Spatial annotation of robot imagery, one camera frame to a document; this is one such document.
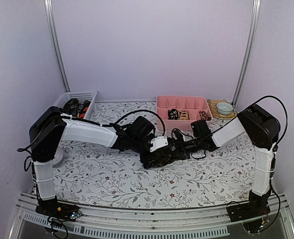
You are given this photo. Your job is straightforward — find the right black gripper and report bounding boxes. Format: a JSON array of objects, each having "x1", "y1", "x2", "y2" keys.
[{"x1": 167, "y1": 136, "x2": 203, "y2": 160}]

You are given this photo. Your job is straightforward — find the brown green patterned tie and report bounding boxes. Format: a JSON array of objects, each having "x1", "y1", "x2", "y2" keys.
[{"x1": 149, "y1": 154, "x2": 171, "y2": 168}]

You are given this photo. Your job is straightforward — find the pink divided organizer box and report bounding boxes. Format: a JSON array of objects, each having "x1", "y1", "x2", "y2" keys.
[{"x1": 156, "y1": 96, "x2": 213, "y2": 131}]

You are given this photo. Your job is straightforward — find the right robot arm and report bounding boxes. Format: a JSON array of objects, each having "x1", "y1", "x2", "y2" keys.
[{"x1": 172, "y1": 102, "x2": 284, "y2": 222}]

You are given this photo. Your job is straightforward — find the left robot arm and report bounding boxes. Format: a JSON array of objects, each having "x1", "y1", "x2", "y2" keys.
[{"x1": 24, "y1": 107, "x2": 180, "y2": 216}]

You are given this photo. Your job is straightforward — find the pile of dark ties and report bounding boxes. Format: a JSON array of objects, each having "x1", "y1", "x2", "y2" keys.
[{"x1": 62, "y1": 98, "x2": 91, "y2": 119}]

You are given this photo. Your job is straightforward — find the yellow patterned rolled tie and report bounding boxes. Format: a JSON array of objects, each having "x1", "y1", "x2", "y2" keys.
[{"x1": 179, "y1": 110, "x2": 190, "y2": 120}]

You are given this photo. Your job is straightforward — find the black white rolled tie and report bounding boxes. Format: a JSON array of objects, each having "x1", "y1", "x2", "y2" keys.
[{"x1": 168, "y1": 109, "x2": 179, "y2": 120}]

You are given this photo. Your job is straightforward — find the dark red rolled tie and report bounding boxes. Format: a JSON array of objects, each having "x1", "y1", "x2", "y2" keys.
[{"x1": 199, "y1": 111, "x2": 211, "y2": 121}]

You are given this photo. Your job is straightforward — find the light blue ceramic bowl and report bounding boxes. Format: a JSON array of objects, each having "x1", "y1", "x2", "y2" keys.
[{"x1": 216, "y1": 102, "x2": 233, "y2": 116}]

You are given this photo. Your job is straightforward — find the floral patterned table mat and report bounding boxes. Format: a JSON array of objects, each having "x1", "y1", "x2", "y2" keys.
[{"x1": 32, "y1": 101, "x2": 272, "y2": 209}]

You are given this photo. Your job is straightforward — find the grey speckled bowl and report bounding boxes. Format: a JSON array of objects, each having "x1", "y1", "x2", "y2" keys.
[{"x1": 52, "y1": 147, "x2": 64, "y2": 168}]

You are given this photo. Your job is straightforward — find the white plastic mesh basket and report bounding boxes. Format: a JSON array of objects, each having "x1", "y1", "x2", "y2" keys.
[{"x1": 53, "y1": 91, "x2": 98, "y2": 120}]

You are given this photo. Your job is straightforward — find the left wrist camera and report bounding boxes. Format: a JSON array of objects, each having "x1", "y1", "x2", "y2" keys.
[{"x1": 150, "y1": 136, "x2": 168, "y2": 152}]

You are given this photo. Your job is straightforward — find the front aluminium rail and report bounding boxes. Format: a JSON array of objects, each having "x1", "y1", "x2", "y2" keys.
[{"x1": 12, "y1": 196, "x2": 294, "y2": 239}]

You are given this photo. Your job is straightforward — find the right aluminium frame post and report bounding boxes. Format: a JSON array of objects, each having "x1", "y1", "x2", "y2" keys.
[{"x1": 232, "y1": 0, "x2": 261, "y2": 107}]

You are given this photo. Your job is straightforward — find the aluminium frame post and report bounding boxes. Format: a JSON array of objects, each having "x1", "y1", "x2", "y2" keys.
[
  {"x1": 44, "y1": 0, "x2": 70, "y2": 92},
  {"x1": 232, "y1": 0, "x2": 261, "y2": 107}
]

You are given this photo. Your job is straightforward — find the left aluminium frame post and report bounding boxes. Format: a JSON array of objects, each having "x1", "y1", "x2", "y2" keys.
[{"x1": 44, "y1": 0, "x2": 70, "y2": 92}]

